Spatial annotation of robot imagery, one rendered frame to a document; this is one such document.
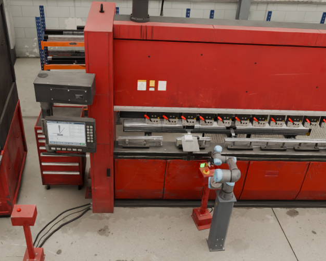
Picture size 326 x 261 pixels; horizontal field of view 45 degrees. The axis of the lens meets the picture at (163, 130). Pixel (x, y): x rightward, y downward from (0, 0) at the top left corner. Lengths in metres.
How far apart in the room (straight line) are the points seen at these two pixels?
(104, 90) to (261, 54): 1.59
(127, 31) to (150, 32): 0.22
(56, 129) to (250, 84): 2.02
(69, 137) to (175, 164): 1.39
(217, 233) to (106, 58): 2.19
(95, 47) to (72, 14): 4.64
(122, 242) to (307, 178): 2.34
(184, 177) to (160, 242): 0.79
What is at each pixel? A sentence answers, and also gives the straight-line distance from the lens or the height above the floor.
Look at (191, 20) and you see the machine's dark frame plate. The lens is 4.06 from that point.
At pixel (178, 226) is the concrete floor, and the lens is 4.87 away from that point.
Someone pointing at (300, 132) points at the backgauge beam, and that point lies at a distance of 5.17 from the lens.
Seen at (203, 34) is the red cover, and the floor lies 2.24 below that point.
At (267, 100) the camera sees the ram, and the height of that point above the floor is 1.52.
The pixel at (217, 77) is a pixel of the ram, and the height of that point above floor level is 1.77.
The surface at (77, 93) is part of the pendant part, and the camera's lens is 3.54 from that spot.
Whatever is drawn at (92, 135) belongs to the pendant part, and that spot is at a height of 1.44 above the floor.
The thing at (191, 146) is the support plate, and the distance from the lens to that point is 4.39.
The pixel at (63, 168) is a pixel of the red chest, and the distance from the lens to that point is 5.03.
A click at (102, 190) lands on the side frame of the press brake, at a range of 4.70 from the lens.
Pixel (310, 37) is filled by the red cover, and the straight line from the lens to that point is 4.23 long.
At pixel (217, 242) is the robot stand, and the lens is 4.59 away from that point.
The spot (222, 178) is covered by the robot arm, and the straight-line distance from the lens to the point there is 3.61.
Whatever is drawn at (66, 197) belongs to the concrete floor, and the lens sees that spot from 5.22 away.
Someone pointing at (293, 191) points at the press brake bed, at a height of 0.29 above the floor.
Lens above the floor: 3.61
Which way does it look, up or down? 35 degrees down
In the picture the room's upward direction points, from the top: 5 degrees clockwise
